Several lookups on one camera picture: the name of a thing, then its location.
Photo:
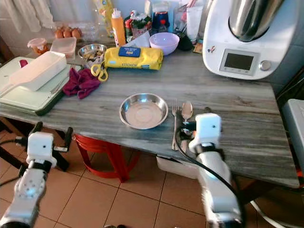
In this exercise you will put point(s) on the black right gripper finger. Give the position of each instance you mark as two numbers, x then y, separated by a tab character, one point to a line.
208	110
179	120

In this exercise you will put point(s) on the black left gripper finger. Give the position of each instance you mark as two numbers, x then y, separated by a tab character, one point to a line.
37	130
68	137

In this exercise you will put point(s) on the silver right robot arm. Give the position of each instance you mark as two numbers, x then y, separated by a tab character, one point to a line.
218	190

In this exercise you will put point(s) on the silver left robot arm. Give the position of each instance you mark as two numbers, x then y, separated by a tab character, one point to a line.
31	190

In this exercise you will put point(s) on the steel fork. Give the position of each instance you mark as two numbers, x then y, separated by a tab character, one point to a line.
175	126

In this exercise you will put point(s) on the steel spoon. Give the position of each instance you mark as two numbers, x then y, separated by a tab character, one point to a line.
187	110

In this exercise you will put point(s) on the pale green cutting board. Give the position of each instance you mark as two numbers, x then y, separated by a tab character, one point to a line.
23	99

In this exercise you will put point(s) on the round steel plate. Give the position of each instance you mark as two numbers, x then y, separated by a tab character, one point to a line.
144	111

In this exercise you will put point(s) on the white plastic tub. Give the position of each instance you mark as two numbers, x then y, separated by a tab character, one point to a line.
175	167

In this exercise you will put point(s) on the red plastic stool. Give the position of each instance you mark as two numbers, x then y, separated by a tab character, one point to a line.
114	159

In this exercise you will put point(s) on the steel table knife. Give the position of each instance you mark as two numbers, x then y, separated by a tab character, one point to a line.
61	84

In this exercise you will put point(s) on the purple cloth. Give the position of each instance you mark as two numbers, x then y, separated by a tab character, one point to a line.
80	83

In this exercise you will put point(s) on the small yellow carton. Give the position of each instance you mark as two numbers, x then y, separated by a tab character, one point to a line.
198	47

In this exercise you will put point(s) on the small red piece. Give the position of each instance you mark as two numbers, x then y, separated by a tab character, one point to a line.
23	63

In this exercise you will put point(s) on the yellow kitchen wipes pack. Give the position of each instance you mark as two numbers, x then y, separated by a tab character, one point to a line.
135	61

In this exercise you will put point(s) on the white kitchen cooking machine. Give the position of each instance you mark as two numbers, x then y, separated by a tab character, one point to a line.
223	35

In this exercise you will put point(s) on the lilac plastic bowl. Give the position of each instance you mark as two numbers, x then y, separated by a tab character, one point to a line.
164	42

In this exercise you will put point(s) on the small jar with pink lid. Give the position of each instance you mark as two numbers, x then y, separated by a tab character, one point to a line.
38	46

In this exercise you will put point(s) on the clear plastic food container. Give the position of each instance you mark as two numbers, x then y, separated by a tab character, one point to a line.
63	47

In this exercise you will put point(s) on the grey plastic box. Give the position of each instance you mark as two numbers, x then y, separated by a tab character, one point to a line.
294	128

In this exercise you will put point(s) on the white paper sheet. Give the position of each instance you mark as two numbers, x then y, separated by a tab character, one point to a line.
139	41

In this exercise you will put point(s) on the small steel bowl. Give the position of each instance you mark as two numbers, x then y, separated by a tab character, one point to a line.
92	51

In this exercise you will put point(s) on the brown egg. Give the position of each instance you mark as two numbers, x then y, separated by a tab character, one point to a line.
67	32
76	32
59	33

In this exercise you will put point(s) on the red green food packet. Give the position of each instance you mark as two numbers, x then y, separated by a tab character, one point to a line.
138	24

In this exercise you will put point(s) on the steel mixing jug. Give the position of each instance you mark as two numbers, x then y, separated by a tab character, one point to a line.
256	16

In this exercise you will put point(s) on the orange sauce squeeze bottle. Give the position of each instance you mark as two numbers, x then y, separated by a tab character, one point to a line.
118	31

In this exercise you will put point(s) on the white hanging curtain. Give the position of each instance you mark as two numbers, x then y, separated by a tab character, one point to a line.
28	12

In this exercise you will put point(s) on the yellow food bag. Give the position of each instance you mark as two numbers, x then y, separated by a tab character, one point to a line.
104	14

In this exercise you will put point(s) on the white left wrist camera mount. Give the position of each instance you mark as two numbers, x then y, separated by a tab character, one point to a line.
41	145

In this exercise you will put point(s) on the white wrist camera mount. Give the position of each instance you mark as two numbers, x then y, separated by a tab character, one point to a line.
41	145
209	127

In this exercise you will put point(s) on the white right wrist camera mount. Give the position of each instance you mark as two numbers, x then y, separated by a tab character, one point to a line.
209	127

